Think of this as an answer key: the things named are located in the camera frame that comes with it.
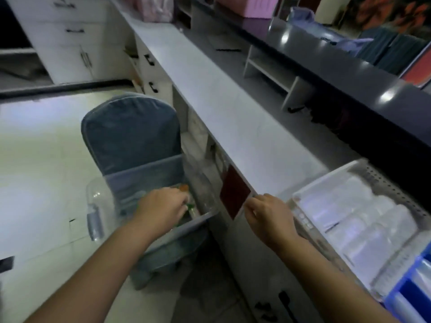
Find person's right hand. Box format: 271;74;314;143
244;193;299;251

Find person's left hand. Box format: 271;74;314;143
133;188;189;238

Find person's left forearm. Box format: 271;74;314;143
25;213;161;323

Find person's right forearm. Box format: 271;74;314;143
271;232;401;323

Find dark red panel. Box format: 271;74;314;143
220;164;252;221

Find clear plastic storage bin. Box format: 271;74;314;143
86;155;219;253

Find blue covered chair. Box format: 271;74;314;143
81;92;211;290

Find white perforated plastic basket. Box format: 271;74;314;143
288;158;431;300

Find white desktop shelf organizer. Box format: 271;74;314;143
243;45;316;111

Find white desk drawer unit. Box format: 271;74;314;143
125;33;174;105

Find black raised counter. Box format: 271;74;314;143
189;0;431;212

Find blue plastic basket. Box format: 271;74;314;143
384;242;431;323

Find light blue cloth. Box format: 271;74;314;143
288;7;374;57

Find pink plastic bag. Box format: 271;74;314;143
136;0;174;23

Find pink box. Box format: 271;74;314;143
215;0;281;19

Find dark teal folders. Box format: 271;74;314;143
356;27;429;76

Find red board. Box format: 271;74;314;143
400;44;431;88

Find white cabinet with black handles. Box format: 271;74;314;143
5;0;135;85

